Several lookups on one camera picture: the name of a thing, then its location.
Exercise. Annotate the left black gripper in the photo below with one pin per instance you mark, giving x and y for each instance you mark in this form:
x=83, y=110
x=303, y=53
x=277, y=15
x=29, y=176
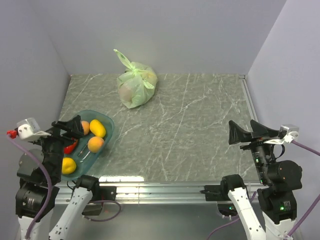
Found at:
x=74, y=128

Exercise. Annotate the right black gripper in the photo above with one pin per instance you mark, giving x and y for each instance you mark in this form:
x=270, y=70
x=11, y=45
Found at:
x=235, y=133

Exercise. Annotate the green plastic bag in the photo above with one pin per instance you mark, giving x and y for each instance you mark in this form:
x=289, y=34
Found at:
x=137, y=84

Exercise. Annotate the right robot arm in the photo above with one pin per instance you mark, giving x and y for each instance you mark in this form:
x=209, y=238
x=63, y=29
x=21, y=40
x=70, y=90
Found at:
x=279, y=178

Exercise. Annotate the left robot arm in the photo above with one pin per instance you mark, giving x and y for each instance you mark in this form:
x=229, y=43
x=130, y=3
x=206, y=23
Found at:
x=39, y=175

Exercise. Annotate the peach in tray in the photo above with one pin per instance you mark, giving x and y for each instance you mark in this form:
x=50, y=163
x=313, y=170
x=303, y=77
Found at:
x=86, y=127

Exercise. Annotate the red chili pepper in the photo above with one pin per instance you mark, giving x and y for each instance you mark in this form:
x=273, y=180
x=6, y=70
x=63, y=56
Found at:
x=69, y=149

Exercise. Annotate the yellow mango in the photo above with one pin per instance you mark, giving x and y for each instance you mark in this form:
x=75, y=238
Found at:
x=97, y=128

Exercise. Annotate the orange peach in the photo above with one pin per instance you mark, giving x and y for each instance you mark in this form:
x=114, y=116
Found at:
x=95, y=144

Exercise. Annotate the teal plastic tray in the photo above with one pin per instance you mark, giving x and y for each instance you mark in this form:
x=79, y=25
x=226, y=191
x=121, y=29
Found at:
x=81, y=155

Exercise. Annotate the yellow lemon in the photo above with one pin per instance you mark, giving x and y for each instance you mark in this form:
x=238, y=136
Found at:
x=68, y=166

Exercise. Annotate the aluminium rail right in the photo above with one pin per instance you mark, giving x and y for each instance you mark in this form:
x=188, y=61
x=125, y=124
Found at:
x=247, y=96

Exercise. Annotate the aluminium rail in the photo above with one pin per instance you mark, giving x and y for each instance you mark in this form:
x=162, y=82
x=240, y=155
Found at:
x=164, y=193
x=247, y=96

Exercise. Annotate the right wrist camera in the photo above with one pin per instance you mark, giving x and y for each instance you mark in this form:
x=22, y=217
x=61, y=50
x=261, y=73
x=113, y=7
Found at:
x=287, y=133

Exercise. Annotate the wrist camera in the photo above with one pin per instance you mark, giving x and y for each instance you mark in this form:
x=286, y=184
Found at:
x=29, y=130
x=287, y=133

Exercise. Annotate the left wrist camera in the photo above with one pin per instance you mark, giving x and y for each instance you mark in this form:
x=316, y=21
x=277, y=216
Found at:
x=29, y=130

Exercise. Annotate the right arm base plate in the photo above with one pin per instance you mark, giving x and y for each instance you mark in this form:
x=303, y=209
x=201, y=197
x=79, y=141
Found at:
x=213, y=193

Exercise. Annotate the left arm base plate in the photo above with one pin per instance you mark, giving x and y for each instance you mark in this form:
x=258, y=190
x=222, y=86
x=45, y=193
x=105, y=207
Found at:
x=107, y=193

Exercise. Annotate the aluminium rail front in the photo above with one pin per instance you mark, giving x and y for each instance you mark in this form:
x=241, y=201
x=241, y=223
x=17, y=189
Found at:
x=164, y=193

